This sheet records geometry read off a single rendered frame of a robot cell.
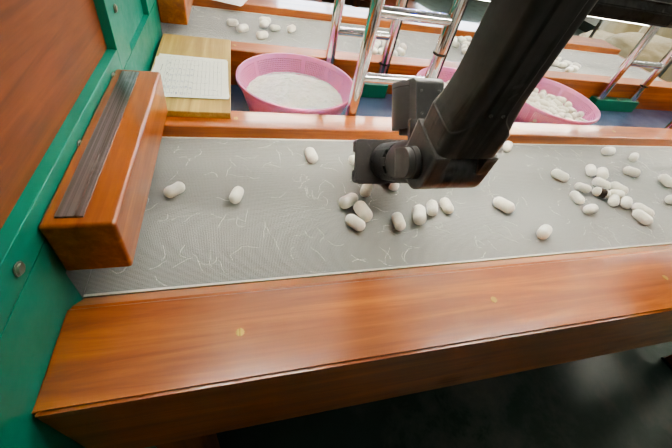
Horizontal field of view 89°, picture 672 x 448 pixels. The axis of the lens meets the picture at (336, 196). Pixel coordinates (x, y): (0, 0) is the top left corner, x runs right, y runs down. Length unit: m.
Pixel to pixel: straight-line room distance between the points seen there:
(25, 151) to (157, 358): 0.22
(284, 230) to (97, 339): 0.24
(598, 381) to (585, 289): 1.06
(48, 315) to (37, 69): 0.23
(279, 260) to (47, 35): 0.35
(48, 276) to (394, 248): 0.40
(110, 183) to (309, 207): 0.27
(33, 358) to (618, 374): 1.67
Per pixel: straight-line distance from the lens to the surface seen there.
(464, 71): 0.32
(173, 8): 0.97
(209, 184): 0.56
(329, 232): 0.51
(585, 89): 1.47
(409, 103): 0.43
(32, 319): 0.40
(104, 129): 0.48
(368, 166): 0.51
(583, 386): 1.60
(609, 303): 0.62
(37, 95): 0.44
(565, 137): 0.99
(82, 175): 0.42
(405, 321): 0.43
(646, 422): 1.70
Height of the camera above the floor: 1.12
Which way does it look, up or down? 43 degrees down
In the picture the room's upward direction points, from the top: 14 degrees clockwise
